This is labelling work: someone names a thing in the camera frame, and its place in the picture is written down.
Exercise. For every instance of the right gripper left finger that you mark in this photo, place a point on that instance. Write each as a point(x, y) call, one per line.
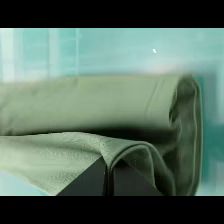
point(90, 183)

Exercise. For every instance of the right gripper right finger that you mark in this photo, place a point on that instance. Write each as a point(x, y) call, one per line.
point(131, 184)

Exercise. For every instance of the green shirt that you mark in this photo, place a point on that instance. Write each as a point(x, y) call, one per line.
point(83, 106)

